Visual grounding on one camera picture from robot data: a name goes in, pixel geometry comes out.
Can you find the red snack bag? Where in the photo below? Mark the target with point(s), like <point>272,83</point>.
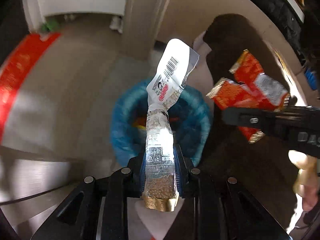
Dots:
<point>252,88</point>

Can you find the green potted plant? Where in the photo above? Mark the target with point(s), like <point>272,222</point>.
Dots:
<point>49,26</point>

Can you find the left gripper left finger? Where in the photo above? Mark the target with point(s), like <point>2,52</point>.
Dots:
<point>137,176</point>

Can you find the blue cloth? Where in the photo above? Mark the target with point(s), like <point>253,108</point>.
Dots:
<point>311,78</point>

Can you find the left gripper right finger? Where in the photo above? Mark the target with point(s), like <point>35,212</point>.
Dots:
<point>182,167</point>

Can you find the red door mat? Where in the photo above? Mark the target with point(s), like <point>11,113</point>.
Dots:
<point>17,67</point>

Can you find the person's right hand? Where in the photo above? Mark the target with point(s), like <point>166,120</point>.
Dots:
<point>307,182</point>

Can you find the blue-lined trash bin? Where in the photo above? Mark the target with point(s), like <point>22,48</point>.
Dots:
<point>186,123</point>

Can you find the black hanging cloth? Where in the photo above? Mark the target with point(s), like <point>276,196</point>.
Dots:
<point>286,20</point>

